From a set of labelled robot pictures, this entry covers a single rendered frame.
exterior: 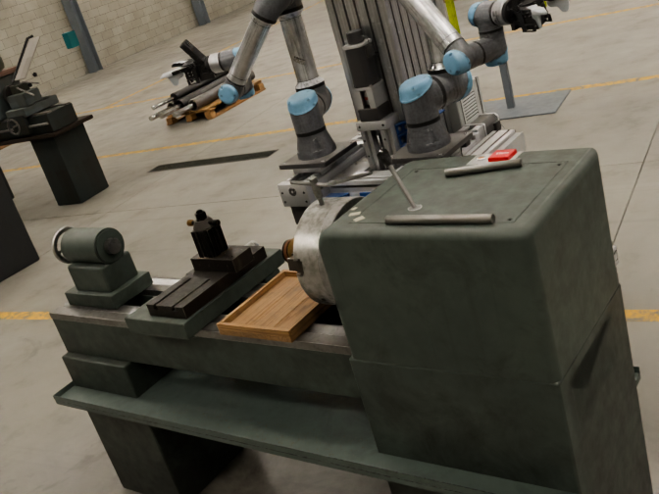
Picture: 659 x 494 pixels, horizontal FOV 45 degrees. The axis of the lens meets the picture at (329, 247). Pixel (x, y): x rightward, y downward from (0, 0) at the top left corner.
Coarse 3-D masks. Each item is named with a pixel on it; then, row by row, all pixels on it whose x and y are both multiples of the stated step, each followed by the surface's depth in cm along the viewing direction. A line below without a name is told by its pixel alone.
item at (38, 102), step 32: (0, 64) 812; (0, 96) 808; (32, 96) 792; (0, 128) 817; (32, 128) 795; (64, 128) 790; (64, 160) 801; (96, 160) 837; (64, 192) 821; (96, 192) 835
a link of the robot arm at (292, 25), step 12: (300, 0) 295; (288, 12) 292; (300, 12) 296; (288, 24) 296; (300, 24) 297; (288, 36) 298; (300, 36) 298; (288, 48) 301; (300, 48) 299; (300, 60) 301; (312, 60) 303; (300, 72) 303; (312, 72) 303; (300, 84) 305; (312, 84) 303; (324, 84) 306; (324, 96) 305
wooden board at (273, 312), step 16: (288, 272) 276; (272, 288) 271; (288, 288) 267; (240, 304) 262; (256, 304) 263; (272, 304) 260; (288, 304) 256; (304, 304) 253; (320, 304) 247; (224, 320) 254; (240, 320) 256; (256, 320) 253; (272, 320) 250; (288, 320) 246; (304, 320) 241; (240, 336) 249; (256, 336) 245; (272, 336) 240; (288, 336) 236
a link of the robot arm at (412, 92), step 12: (408, 84) 265; (420, 84) 261; (432, 84) 265; (408, 96) 263; (420, 96) 262; (432, 96) 264; (444, 96) 267; (408, 108) 265; (420, 108) 264; (432, 108) 265; (408, 120) 268; (420, 120) 265
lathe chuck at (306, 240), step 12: (312, 204) 229; (312, 216) 224; (324, 216) 221; (300, 228) 224; (312, 228) 221; (300, 240) 222; (312, 240) 220; (300, 252) 222; (312, 252) 219; (312, 264) 220; (300, 276) 224; (312, 276) 222; (312, 288) 225; (324, 288) 222
